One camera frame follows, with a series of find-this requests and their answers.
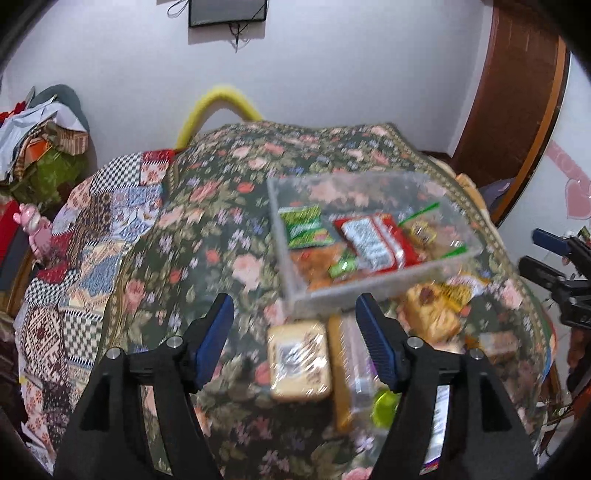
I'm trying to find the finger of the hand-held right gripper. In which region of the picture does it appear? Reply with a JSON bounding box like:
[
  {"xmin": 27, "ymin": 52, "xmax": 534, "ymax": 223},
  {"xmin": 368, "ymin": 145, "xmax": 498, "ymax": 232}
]
[
  {"xmin": 517, "ymin": 256, "xmax": 591, "ymax": 329},
  {"xmin": 531, "ymin": 228, "xmax": 591, "ymax": 278}
]

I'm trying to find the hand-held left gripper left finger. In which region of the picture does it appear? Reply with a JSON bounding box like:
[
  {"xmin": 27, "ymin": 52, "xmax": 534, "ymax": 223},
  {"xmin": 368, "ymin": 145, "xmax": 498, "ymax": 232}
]
[{"xmin": 53, "ymin": 293, "xmax": 236, "ymax": 480}]

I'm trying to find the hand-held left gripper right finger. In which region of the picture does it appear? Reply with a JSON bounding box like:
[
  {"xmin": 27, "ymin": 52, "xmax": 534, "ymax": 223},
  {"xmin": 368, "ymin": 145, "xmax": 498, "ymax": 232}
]
[{"xmin": 355, "ymin": 292, "xmax": 541, "ymax": 480}]

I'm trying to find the long clear cracker packet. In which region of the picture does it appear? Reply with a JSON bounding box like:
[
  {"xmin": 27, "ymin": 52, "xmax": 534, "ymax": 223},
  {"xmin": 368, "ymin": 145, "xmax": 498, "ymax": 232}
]
[{"xmin": 328, "ymin": 315, "xmax": 376, "ymax": 433}]

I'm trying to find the beige cake packet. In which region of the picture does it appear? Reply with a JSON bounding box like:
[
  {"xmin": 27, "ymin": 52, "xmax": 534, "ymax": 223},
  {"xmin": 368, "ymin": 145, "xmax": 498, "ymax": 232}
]
[{"xmin": 267, "ymin": 320, "xmax": 334, "ymax": 401}]

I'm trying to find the clear plastic container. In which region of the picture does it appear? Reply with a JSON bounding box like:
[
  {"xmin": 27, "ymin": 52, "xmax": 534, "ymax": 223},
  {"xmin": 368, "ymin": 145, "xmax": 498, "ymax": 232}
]
[{"xmin": 267, "ymin": 172, "xmax": 485, "ymax": 315}]

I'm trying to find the yellow cookie packet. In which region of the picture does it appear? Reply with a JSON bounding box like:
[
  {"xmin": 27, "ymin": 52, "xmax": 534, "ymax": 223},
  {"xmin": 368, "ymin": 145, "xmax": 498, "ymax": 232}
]
[{"xmin": 398, "ymin": 276, "xmax": 491, "ymax": 343}]

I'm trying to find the green jelly cup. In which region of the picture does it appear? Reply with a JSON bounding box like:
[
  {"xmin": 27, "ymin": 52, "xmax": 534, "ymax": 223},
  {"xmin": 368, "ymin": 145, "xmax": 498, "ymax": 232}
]
[{"xmin": 372, "ymin": 388, "xmax": 402, "ymax": 428}]

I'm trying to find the small green candy packet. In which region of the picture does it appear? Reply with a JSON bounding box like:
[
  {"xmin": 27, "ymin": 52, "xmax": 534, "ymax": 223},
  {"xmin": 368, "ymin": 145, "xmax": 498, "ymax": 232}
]
[{"xmin": 329, "ymin": 256, "xmax": 361, "ymax": 278}]

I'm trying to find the orange snack packet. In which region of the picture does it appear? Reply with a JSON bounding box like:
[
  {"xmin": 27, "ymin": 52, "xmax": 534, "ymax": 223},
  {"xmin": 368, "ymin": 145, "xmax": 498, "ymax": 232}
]
[{"xmin": 290, "ymin": 244, "xmax": 352, "ymax": 291}]

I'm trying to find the red snack packet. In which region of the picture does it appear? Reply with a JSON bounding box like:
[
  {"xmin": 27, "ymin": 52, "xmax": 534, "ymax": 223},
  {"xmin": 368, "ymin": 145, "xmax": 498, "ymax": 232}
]
[{"xmin": 333, "ymin": 213, "xmax": 423, "ymax": 273}]

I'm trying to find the white label snack packet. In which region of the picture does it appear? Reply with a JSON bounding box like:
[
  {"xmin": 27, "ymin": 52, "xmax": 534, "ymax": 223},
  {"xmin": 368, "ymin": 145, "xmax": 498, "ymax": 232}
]
[{"xmin": 418, "ymin": 385, "xmax": 451, "ymax": 476}]

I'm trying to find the gold wrapped candy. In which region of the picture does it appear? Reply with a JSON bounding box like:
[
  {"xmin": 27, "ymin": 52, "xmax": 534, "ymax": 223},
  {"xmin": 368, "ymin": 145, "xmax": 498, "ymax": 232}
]
[{"xmin": 406, "ymin": 220, "xmax": 438, "ymax": 247}]

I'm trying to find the floral blanket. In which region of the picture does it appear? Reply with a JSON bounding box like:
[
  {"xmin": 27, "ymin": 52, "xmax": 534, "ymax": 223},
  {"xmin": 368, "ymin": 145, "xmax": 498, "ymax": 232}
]
[{"xmin": 104, "ymin": 121, "xmax": 555, "ymax": 480}]

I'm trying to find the green snack packet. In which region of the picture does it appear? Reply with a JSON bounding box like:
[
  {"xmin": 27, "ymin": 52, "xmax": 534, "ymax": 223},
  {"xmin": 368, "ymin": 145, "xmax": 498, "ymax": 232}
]
[{"xmin": 278, "ymin": 205, "xmax": 337, "ymax": 250}]

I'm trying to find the brown wooden door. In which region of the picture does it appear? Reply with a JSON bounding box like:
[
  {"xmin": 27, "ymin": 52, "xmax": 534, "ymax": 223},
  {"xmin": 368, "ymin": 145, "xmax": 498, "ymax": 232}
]
[{"xmin": 450, "ymin": 0, "xmax": 572, "ymax": 223}]

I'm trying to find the patchwork blanket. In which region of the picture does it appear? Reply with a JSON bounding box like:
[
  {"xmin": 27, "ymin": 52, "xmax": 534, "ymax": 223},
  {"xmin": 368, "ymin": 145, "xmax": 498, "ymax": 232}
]
[{"xmin": 14, "ymin": 148, "xmax": 176, "ymax": 472}]

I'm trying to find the pink toy figure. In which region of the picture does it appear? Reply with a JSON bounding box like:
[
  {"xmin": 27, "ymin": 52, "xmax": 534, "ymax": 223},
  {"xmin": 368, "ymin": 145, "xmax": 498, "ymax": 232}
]
[{"xmin": 14, "ymin": 204, "xmax": 54, "ymax": 265}]

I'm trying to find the yellow foam tube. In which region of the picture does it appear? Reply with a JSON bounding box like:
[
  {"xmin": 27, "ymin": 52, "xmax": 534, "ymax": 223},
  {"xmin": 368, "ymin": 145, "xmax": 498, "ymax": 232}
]
[{"xmin": 177, "ymin": 83, "xmax": 264, "ymax": 151}]

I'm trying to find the pile of clothes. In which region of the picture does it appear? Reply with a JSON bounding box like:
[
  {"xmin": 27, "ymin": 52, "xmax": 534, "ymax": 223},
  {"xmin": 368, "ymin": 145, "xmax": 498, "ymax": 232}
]
[{"xmin": 0, "ymin": 84, "xmax": 91, "ymax": 205}]

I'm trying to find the pink wall sticker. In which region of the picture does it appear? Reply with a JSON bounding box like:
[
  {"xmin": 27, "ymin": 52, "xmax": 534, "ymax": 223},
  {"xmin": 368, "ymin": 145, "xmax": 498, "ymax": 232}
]
[{"xmin": 546, "ymin": 140, "xmax": 591, "ymax": 221}]

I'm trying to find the black cable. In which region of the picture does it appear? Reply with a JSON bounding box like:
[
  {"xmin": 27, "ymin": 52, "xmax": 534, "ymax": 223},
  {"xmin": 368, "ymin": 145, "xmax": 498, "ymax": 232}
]
[{"xmin": 228, "ymin": 21, "xmax": 254, "ymax": 52}]

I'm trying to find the wall television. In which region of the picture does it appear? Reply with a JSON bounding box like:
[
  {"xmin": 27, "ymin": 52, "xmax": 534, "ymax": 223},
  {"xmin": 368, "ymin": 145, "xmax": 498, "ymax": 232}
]
[{"xmin": 188, "ymin": 0, "xmax": 269, "ymax": 29}]

